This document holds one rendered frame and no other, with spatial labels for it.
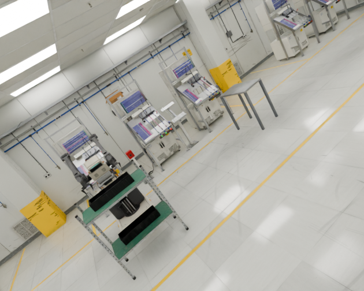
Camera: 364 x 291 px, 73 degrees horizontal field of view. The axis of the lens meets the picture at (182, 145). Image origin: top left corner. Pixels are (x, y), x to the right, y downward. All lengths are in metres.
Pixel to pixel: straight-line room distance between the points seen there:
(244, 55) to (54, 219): 7.41
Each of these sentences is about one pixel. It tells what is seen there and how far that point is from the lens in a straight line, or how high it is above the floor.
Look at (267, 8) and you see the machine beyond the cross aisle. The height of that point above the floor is 1.53.
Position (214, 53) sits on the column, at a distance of 7.75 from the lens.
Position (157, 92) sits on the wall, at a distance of 7.35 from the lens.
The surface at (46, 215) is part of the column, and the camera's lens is 6.81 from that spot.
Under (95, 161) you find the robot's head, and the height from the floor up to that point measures 1.32.
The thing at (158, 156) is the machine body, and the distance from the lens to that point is 5.64.
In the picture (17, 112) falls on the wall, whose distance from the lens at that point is 7.01.
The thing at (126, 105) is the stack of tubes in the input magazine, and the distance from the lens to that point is 5.54.
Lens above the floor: 1.98
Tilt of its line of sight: 19 degrees down
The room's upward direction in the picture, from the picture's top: 33 degrees counter-clockwise
